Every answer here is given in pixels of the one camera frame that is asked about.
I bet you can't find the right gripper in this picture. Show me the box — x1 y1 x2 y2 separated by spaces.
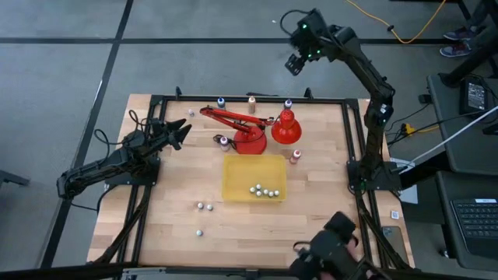
285 33 334 77

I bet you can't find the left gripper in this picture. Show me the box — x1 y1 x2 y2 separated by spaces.
146 118 193 152

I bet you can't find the yellow translucent plastic bin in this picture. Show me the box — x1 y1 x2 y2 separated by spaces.
221 154 289 204

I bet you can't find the red desk lamp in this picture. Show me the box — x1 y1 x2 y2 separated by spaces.
199 106 303 156

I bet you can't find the yellow power plug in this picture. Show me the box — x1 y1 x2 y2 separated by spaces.
400 122 440 137

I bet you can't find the person's shoe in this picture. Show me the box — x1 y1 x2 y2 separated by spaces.
443 26 478 42
439 41 474 58

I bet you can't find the black power adapter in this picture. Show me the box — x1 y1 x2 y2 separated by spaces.
459 76 489 114

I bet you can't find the dark grey side desk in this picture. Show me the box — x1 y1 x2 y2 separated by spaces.
398 73 498 273

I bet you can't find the person's hand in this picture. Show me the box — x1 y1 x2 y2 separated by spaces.
347 236 361 261

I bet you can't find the black phone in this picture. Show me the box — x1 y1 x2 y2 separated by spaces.
382 226 409 266

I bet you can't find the black keyboard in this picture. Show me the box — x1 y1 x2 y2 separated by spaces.
450 197 498 260

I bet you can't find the black lamp power cable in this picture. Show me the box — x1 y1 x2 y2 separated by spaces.
212 133 239 152

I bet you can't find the black aluminium table frame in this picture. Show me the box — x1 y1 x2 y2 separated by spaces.
87 86 416 280

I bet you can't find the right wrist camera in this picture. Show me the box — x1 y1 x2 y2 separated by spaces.
297 9 328 40

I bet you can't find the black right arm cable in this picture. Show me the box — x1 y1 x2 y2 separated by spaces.
279 8 309 38

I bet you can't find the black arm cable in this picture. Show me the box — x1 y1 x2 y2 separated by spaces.
279 8 309 38
93 109 151 156

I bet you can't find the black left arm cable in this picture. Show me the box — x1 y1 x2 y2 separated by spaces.
93 109 151 156

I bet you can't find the yellow extension cable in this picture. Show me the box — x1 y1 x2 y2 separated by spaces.
345 0 447 44

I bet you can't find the white cable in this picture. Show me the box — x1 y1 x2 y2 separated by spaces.
404 105 498 169

